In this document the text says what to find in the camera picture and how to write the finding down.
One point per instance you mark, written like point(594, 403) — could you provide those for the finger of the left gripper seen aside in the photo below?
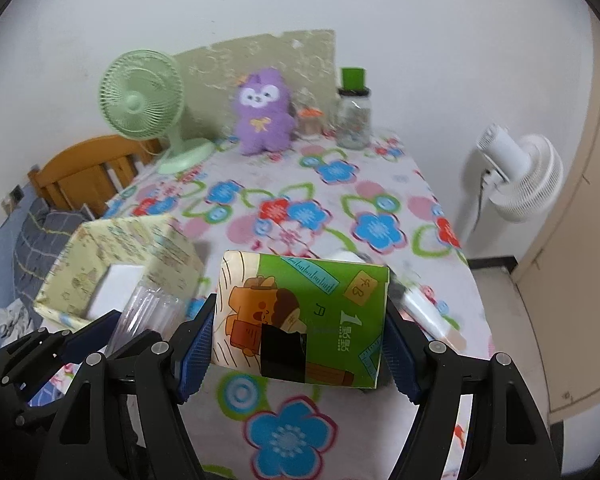
point(89, 339)

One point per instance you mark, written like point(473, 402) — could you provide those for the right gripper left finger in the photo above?
point(120, 416)

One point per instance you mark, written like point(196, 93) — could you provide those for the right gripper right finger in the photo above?
point(506, 439)

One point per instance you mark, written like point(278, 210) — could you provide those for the yellow patterned storage box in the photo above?
point(153, 244)

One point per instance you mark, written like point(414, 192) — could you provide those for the clear plastic bag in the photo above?
point(149, 308)

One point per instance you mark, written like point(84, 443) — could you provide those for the grey plaid pillow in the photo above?
point(44, 234)

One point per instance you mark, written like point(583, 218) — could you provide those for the wooden bed headboard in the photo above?
point(79, 175)

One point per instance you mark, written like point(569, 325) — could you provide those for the green desk fan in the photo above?
point(141, 95)

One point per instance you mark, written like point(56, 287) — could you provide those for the white standing fan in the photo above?
point(522, 180)

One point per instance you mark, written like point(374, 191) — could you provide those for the floral tablecloth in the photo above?
point(313, 201)

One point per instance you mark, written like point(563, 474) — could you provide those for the purple plush toy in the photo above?
point(262, 105)

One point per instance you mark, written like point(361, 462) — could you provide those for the cotton swab container orange lid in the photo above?
point(310, 121)

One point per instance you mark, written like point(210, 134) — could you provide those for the glass jar with green lid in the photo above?
point(353, 110)

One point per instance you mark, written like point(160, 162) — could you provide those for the beige patterned board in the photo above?
point(213, 75)

